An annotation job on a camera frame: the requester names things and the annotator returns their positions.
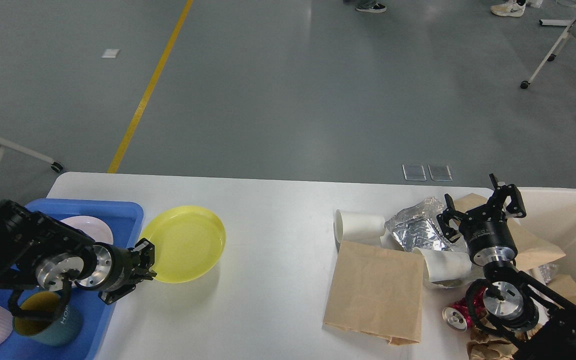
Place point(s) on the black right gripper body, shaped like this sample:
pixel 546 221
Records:
pixel 488 238

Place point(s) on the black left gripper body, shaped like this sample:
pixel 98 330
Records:
pixel 112 267

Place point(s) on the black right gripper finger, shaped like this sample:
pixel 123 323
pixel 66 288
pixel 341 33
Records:
pixel 450 213
pixel 505 202

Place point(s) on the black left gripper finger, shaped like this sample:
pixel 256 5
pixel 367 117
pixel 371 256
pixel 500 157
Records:
pixel 126 286
pixel 142 257

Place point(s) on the yellow plastic plate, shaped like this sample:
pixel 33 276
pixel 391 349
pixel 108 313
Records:
pixel 189 241

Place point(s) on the dark green mug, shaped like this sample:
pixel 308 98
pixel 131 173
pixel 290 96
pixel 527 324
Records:
pixel 57 332

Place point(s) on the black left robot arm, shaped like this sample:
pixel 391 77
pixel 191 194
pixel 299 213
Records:
pixel 40 252

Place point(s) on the crushed white paper cup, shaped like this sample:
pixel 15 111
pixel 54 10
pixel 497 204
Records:
pixel 444 265

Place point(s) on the crumpled silver foil bag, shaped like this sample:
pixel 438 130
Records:
pixel 417 227

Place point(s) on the blue plastic tray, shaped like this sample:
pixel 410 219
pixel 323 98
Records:
pixel 125 222

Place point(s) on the white round plate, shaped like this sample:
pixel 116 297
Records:
pixel 94 227

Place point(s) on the brown paper bag on bin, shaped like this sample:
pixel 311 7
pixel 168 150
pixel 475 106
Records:
pixel 533 251

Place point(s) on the right floor socket cover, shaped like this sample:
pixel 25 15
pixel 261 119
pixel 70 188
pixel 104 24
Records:
pixel 440 173

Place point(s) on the floor socket cover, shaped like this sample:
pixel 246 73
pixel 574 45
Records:
pixel 414 172
pixel 440 173

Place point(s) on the left floor socket cover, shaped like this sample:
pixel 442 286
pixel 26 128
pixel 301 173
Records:
pixel 414 172

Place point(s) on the crushed red soda can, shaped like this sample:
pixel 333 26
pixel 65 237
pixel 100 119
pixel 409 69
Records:
pixel 456 314

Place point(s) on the brown paper inside bin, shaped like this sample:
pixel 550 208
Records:
pixel 564 285

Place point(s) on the flat brown paper bag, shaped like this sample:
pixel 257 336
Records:
pixel 378 292

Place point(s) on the upright-lying white paper cup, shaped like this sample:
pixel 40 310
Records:
pixel 357 226

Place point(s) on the crumpled brown paper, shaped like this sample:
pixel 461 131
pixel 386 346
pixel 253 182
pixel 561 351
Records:
pixel 483 346

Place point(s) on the white sneaker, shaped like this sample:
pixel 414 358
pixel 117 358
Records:
pixel 509 9

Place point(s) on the black sneaker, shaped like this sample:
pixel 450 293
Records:
pixel 370 6

